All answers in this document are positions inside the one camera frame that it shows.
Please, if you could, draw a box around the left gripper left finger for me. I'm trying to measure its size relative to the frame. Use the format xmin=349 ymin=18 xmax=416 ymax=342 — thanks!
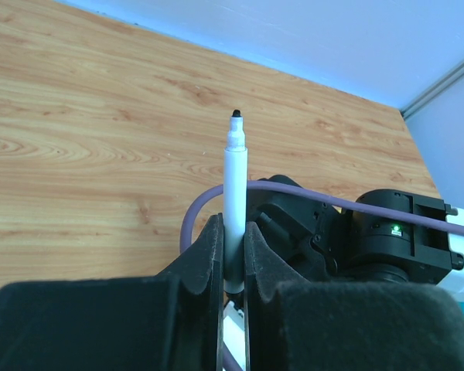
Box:
xmin=0 ymin=215 xmax=223 ymax=370

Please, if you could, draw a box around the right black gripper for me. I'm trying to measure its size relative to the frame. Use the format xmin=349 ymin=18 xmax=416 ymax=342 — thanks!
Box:
xmin=247 ymin=189 xmax=464 ymax=284

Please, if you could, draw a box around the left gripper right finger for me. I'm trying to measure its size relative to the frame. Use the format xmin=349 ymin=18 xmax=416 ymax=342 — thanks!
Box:
xmin=244 ymin=223 xmax=464 ymax=370

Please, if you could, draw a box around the white pen dark barrel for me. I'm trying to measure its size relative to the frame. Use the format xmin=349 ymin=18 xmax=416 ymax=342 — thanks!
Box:
xmin=223 ymin=109 xmax=248 ymax=294

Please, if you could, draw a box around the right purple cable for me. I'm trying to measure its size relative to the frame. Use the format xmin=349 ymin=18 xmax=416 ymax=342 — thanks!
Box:
xmin=179 ymin=180 xmax=464 ymax=254

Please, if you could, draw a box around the right aluminium frame post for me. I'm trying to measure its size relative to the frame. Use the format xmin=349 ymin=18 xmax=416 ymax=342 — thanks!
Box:
xmin=400 ymin=59 xmax=464 ymax=121

